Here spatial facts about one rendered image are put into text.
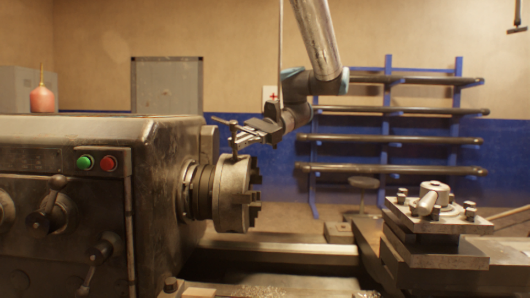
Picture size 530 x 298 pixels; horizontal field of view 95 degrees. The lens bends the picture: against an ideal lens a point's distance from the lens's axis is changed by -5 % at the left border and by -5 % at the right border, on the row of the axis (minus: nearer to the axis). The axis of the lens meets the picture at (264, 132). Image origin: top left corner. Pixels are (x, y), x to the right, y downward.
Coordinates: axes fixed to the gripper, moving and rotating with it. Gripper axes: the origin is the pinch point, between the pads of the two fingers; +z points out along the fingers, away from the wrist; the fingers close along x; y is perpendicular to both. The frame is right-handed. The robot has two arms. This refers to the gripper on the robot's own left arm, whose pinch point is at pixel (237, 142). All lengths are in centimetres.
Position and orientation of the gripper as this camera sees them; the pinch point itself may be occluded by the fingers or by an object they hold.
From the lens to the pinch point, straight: 78.5
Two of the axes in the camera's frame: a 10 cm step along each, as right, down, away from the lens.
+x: -7.1, -2.8, 6.4
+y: 0.3, 9.0, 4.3
